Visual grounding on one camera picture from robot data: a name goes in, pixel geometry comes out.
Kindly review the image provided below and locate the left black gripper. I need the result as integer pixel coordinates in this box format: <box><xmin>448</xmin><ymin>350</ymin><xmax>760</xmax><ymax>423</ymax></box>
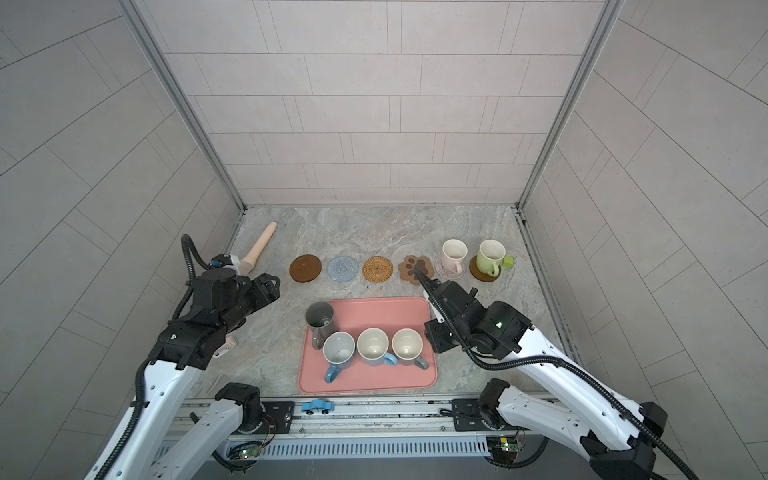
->
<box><xmin>220</xmin><ymin>272</ymin><xmax>283</xmax><ymax>334</ymax></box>

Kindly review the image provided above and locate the dark wooden coaster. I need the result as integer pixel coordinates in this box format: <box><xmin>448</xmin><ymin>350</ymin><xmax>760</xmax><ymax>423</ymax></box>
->
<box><xmin>289</xmin><ymin>254</ymin><xmax>322</xmax><ymax>283</ymax></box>
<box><xmin>469</xmin><ymin>256</ymin><xmax>500</xmax><ymax>283</ymax></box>

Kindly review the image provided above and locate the white multicolour woven coaster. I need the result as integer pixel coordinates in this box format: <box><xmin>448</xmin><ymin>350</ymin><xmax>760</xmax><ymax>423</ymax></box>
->
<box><xmin>435</xmin><ymin>257</ymin><xmax>465</xmax><ymax>280</ymax></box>

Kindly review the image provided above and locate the green mug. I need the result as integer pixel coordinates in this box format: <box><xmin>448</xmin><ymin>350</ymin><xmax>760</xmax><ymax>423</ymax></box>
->
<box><xmin>476</xmin><ymin>239</ymin><xmax>515</xmax><ymax>278</ymax></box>

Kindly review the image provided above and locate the white mug pink handle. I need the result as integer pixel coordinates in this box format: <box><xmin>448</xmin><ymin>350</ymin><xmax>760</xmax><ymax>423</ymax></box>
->
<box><xmin>441</xmin><ymin>239</ymin><xmax>468</xmax><ymax>264</ymax></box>

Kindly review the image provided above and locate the teal handled mug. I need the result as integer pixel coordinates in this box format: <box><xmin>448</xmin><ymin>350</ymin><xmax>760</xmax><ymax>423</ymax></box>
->
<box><xmin>391</xmin><ymin>328</ymin><xmax>429</xmax><ymax>370</ymax></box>

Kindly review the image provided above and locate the cork paw coaster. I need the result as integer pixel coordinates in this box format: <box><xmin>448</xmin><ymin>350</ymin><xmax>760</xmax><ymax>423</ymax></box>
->
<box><xmin>398</xmin><ymin>255</ymin><xmax>435</xmax><ymax>286</ymax></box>

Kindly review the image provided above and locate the blue woven coaster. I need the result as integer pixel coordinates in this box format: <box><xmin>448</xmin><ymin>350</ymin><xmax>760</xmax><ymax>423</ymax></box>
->
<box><xmin>327</xmin><ymin>256</ymin><xmax>359</xmax><ymax>283</ymax></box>

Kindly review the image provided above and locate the rattan woven coaster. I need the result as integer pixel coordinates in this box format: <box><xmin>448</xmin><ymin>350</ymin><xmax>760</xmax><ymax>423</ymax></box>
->
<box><xmin>362</xmin><ymin>256</ymin><xmax>394</xmax><ymax>283</ymax></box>

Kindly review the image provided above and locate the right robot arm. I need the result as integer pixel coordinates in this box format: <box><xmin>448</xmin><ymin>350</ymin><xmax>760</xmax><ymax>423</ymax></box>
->
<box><xmin>415</xmin><ymin>271</ymin><xmax>696</xmax><ymax>479</ymax></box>

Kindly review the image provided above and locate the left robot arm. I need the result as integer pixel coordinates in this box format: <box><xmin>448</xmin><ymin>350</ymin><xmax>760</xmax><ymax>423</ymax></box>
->
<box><xmin>86</xmin><ymin>223</ymin><xmax>280</xmax><ymax>479</ymax></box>

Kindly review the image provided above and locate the beige wooden pestle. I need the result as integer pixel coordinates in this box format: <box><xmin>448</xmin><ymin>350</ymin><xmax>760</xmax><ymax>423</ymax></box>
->
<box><xmin>239</xmin><ymin>222</ymin><xmax>278</xmax><ymax>275</ymax></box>

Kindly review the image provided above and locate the grey metal mug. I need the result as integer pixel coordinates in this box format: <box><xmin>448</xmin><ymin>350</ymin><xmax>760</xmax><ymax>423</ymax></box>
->
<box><xmin>305</xmin><ymin>302</ymin><xmax>339</xmax><ymax>350</ymax></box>

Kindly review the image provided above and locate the pink silicone tray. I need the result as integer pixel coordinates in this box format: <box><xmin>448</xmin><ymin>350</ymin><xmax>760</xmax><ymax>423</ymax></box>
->
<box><xmin>298</xmin><ymin>296</ymin><xmax>439</xmax><ymax>395</ymax></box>

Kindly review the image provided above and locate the right circuit board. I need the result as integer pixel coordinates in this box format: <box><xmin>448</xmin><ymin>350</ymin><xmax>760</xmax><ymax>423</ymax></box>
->
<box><xmin>486</xmin><ymin>437</ymin><xmax>520</xmax><ymax>469</ymax></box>

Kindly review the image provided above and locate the circuit board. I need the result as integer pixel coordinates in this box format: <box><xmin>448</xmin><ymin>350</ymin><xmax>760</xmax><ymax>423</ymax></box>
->
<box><xmin>486</xmin><ymin>437</ymin><xmax>520</xmax><ymax>469</ymax></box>
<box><xmin>227</xmin><ymin>441</ymin><xmax>263</xmax><ymax>461</ymax></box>

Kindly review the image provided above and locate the blue toy car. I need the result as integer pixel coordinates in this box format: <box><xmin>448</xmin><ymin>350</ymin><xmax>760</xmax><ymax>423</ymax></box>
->
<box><xmin>301</xmin><ymin>399</ymin><xmax>335</xmax><ymax>415</ymax></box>

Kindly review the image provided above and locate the left circuit board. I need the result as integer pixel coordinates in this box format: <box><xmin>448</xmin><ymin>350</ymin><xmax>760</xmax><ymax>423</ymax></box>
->
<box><xmin>227</xmin><ymin>441</ymin><xmax>263</xmax><ymax>461</ymax></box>

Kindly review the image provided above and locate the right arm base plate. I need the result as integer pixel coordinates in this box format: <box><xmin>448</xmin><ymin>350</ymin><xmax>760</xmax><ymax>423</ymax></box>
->
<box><xmin>450</xmin><ymin>398</ymin><xmax>493</xmax><ymax>432</ymax></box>

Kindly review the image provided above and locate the light blue handled mug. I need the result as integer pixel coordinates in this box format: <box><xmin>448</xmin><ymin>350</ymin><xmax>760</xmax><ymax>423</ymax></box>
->
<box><xmin>356</xmin><ymin>327</ymin><xmax>398</xmax><ymax>367</ymax></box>

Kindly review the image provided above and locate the blue handled mug left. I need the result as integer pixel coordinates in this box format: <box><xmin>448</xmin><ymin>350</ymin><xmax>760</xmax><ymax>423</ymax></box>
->
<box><xmin>322</xmin><ymin>331</ymin><xmax>357</xmax><ymax>384</ymax></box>

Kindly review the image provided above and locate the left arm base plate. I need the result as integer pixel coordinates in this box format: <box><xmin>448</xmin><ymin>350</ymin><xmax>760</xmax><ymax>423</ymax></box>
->
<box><xmin>237</xmin><ymin>401</ymin><xmax>295</xmax><ymax>436</ymax></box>

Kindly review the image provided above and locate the aluminium rail frame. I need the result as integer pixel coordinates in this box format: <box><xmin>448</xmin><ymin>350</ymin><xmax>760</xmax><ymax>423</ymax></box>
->
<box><xmin>156</xmin><ymin>396</ymin><xmax>559</xmax><ymax>471</ymax></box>

